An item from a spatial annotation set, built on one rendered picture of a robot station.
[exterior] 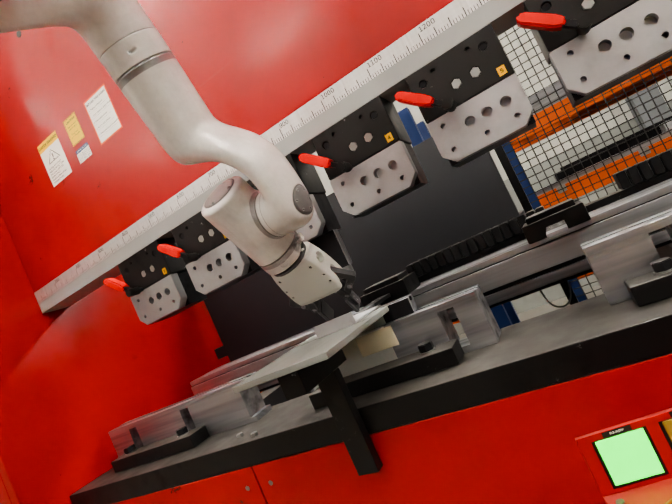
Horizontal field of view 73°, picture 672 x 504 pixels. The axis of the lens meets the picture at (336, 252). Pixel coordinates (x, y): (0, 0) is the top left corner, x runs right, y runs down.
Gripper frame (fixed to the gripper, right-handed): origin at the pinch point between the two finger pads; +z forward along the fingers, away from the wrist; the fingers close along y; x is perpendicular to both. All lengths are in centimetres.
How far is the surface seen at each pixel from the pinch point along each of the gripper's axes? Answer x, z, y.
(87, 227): -28, -32, 56
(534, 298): -257, 339, 15
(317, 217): -11.0, -13.0, -3.5
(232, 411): 6.6, 10.4, 37.0
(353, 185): -12.2, -14.5, -12.7
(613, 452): 35, -1, -36
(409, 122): -164, 54, 4
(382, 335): 4.1, 7.1, -4.9
